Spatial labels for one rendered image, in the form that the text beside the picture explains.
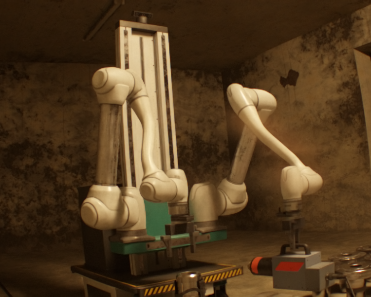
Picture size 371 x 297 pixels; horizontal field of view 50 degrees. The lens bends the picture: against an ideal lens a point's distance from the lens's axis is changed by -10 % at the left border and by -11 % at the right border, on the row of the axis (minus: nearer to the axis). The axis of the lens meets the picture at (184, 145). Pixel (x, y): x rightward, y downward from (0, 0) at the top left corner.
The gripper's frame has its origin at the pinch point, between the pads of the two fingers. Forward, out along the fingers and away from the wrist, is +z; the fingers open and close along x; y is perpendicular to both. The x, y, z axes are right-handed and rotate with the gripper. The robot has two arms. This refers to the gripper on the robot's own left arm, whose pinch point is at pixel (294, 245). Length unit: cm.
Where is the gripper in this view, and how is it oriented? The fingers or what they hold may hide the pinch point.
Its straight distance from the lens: 209.0
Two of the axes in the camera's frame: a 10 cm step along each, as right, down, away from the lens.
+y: 6.3, -1.4, -7.6
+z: 0.8, 9.9, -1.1
